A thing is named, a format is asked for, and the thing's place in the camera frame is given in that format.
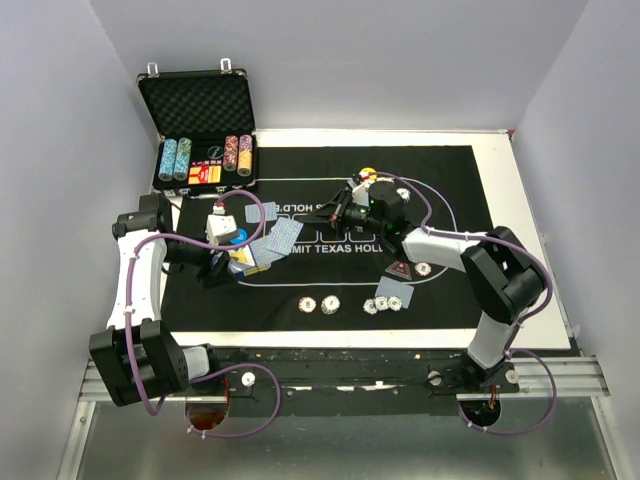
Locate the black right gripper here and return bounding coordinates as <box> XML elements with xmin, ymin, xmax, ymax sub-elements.
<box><xmin>299</xmin><ymin>188</ymin><xmax>385</xmax><ymax>240</ymax></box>

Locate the blue playing card box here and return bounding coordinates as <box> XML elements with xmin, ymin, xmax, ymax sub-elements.
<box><xmin>227</xmin><ymin>246</ymin><xmax>271</xmax><ymax>278</ymax></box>

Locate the blue small blind button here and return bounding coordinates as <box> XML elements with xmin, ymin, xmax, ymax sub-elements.
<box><xmin>233</xmin><ymin>228</ymin><xmax>249</xmax><ymax>244</ymax></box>

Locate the red triangular dealer button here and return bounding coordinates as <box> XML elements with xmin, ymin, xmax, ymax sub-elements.
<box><xmin>385</xmin><ymin>261</ymin><xmax>412</xmax><ymax>281</ymax></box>

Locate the blue backed card fan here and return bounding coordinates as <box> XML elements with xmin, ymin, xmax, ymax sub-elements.
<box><xmin>249</xmin><ymin>217</ymin><xmax>303</xmax><ymax>267</ymax></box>

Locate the blue backed card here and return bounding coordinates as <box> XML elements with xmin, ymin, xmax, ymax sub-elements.
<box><xmin>375</xmin><ymin>276</ymin><xmax>414</xmax><ymax>309</ymax></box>
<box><xmin>244</xmin><ymin>202</ymin><xmax>278</xmax><ymax>224</ymax></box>

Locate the blue backed card bottom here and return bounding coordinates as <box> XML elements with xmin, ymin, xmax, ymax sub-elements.
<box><xmin>375</xmin><ymin>276</ymin><xmax>414</xmax><ymax>309</ymax></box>

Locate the blue poker chip stack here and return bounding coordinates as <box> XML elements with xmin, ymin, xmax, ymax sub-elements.
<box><xmin>363</xmin><ymin>296</ymin><xmax>403</xmax><ymax>315</ymax></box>

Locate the red poker chip stack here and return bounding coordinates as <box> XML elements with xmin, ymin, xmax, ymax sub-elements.
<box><xmin>298</xmin><ymin>296</ymin><xmax>317</xmax><ymax>314</ymax></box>

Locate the grey poker chip stack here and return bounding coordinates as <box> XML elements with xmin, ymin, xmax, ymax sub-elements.
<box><xmin>321</xmin><ymin>295</ymin><xmax>341</xmax><ymax>315</ymax></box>

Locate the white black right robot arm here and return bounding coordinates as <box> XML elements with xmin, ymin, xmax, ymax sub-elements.
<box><xmin>300</xmin><ymin>174</ymin><xmax>552</xmax><ymax>392</ymax></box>

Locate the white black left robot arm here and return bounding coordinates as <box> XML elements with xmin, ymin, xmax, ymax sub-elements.
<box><xmin>89</xmin><ymin>194</ymin><xmax>237</xmax><ymax>407</ymax></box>

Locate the black poker table mat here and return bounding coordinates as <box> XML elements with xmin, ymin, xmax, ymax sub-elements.
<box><xmin>161</xmin><ymin>146</ymin><xmax>493</xmax><ymax>332</ymax></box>

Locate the card deck in case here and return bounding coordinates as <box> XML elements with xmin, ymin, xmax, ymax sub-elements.
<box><xmin>187</xmin><ymin>159</ymin><xmax>223</xmax><ymax>185</ymax></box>

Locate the white table board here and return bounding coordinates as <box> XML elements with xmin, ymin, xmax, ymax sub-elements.
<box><xmin>174</xmin><ymin>128</ymin><xmax>544</xmax><ymax>350</ymax></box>

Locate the green chip row in case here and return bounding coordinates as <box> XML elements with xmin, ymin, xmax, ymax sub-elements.
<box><xmin>173</xmin><ymin>137</ymin><xmax>192</xmax><ymax>181</ymax></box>

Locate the blue chip row in case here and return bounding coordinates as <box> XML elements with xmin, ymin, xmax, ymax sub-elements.
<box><xmin>158</xmin><ymin>138</ymin><xmax>178</xmax><ymax>182</ymax></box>

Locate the orange chip row in case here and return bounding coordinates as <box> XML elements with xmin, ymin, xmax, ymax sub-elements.
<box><xmin>237</xmin><ymin>134</ymin><xmax>253</xmax><ymax>177</ymax></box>

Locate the red chip row in case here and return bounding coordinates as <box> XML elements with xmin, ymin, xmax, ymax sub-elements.
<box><xmin>223</xmin><ymin>135</ymin><xmax>239</xmax><ymax>172</ymax></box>

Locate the black aluminium poker case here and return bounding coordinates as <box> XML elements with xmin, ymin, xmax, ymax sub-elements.
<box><xmin>136</xmin><ymin>58</ymin><xmax>258</xmax><ymax>196</ymax></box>

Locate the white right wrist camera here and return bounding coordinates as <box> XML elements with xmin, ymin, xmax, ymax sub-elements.
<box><xmin>349</xmin><ymin>171</ymin><xmax>377</xmax><ymax>197</ymax></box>

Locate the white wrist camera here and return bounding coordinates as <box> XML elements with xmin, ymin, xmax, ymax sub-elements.
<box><xmin>349</xmin><ymin>171</ymin><xmax>377</xmax><ymax>197</ymax></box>
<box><xmin>205</xmin><ymin>214</ymin><xmax>238</xmax><ymax>246</ymax></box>

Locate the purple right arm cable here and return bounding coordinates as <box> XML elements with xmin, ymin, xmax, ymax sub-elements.
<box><xmin>372</xmin><ymin>171</ymin><xmax>559</xmax><ymax>435</ymax></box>

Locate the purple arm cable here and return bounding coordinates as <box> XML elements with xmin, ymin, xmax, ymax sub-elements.
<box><xmin>372</xmin><ymin>171</ymin><xmax>559</xmax><ymax>435</ymax></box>
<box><xmin>124</xmin><ymin>187</ymin><xmax>283</xmax><ymax>440</ymax></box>

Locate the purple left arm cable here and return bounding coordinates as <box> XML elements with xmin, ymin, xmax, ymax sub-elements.
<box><xmin>124</xmin><ymin>187</ymin><xmax>283</xmax><ymax>440</ymax></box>

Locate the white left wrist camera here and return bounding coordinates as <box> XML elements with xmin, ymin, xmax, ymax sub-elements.
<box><xmin>205</xmin><ymin>214</ymin><xmax>238</xmax><ymax>246</ymax></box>

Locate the aluminium rail frame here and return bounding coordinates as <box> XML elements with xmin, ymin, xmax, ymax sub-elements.
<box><xmin>58</xmin><ymin>349</ymin><xmax>618</xmax><ymax>479</ymax></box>

